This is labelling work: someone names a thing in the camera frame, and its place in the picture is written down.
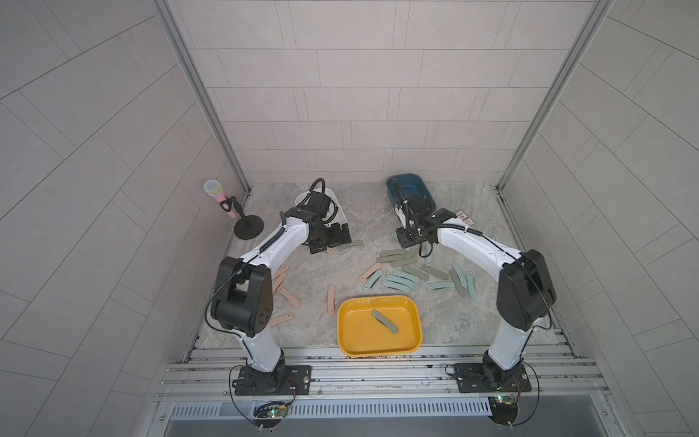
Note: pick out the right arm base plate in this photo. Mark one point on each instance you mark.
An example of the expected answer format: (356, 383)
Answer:
(487, 378)

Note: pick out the mint folding knife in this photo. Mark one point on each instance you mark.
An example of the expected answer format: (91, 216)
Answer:
(371, 281)
(396, 286)

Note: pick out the black microphone stand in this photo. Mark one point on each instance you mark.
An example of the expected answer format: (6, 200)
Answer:
(247, 227)

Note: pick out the olive green folding knife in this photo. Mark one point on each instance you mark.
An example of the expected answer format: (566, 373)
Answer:
(354, 243)

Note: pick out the pink folding knife centre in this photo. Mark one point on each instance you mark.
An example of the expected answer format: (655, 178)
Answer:
(376, 268)

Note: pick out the dark teal storage box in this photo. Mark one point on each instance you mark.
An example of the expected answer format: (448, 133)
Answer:
(410, 184)

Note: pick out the pink folding knife front left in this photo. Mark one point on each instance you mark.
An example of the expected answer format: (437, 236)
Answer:
(276, 321)

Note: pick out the mint folding knife lower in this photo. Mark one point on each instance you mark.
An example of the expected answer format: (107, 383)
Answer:
(396, 286)

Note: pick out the pink folding knife upright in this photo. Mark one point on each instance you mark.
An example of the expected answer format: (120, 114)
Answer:
(331, 299)

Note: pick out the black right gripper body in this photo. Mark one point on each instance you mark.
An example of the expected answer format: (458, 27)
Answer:
(410, 235)

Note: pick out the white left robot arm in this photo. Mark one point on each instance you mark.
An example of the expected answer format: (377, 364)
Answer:
(243, 300)

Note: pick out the mint folding knife centre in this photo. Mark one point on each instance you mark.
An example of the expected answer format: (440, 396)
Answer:
(371, 281)

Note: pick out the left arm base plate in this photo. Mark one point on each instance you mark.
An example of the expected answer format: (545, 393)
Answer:
(285, 380)

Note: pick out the white storage box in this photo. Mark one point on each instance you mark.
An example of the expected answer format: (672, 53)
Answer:
(329, 207)

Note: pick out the yellow storage box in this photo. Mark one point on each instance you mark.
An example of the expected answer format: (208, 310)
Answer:
(360, 335)

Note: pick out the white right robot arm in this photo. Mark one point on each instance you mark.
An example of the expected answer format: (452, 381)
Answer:
(525, 292)

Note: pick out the pink toy microphone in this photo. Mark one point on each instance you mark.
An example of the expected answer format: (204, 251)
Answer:
(214, 189)

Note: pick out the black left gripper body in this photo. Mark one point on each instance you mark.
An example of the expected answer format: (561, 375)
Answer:
(328, 237)

